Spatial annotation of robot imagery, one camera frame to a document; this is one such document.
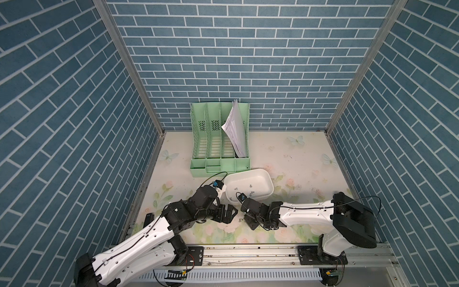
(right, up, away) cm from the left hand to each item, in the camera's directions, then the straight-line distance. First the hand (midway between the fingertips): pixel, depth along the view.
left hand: (233, 212), depth 72 cm
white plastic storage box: (+12, +6, +24) cm, 28 cm away
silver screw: (+8, +6, +22) cm, 24 cm away
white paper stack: (0, +37, +17) cm, 40 cm away
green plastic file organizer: (-14, +24, +38) cm, 47 cm away
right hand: (+6, -7, +12) cm, 15 cm away
